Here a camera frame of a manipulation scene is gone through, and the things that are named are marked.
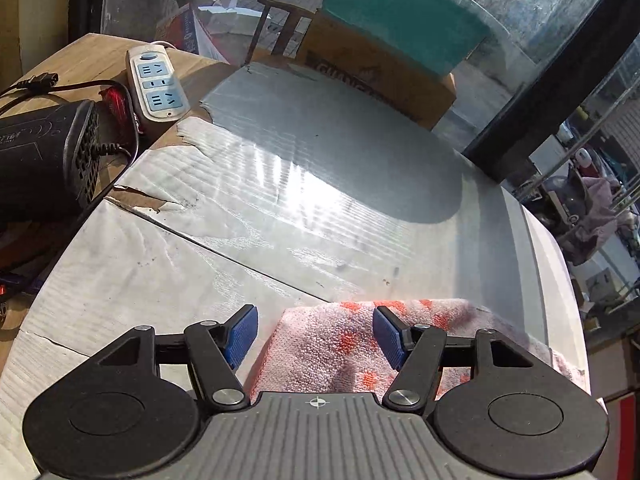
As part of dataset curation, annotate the red white patterned towel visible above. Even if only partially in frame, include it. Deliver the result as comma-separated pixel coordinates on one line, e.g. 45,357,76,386
245,299,590,400

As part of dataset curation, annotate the parked scooter with cover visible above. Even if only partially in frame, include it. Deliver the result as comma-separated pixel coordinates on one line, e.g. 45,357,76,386
523,148,639,266

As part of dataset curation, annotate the black power adapter box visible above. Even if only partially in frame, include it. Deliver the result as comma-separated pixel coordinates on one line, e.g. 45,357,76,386
0,100,100,222

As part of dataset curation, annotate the white power strip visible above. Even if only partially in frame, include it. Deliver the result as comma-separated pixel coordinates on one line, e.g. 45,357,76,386
126,44,191,124

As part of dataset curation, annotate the brown cardboard box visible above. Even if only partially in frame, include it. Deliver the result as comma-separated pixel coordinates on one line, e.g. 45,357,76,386
296,11,457,129

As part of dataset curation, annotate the wooden chair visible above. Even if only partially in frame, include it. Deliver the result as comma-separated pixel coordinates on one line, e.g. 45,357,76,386
243,0,317,66

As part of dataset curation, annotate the black power cable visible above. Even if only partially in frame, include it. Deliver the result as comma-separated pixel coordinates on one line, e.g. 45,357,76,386
0,71,137,172

